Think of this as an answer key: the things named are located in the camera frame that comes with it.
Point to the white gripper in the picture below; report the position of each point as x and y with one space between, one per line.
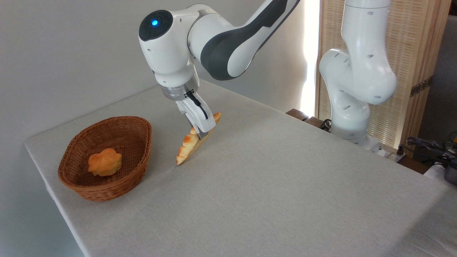
200 121

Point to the long baguette bread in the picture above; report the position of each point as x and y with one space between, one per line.
187 148

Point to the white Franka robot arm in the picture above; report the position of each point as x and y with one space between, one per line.
228 46

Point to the round golden bread roll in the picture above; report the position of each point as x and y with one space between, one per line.
105 163

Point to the brown wicker basket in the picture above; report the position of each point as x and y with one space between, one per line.
132 167

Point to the grey tablecloth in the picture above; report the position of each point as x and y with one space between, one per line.
267 192

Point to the dark brown wooden furniture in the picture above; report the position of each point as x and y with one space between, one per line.
300 115

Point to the white power strip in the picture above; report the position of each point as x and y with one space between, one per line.
392 155

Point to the brass screen hinge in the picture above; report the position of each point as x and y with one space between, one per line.
421 86

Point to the wooden bamboo folding screen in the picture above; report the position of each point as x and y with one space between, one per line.
410 35

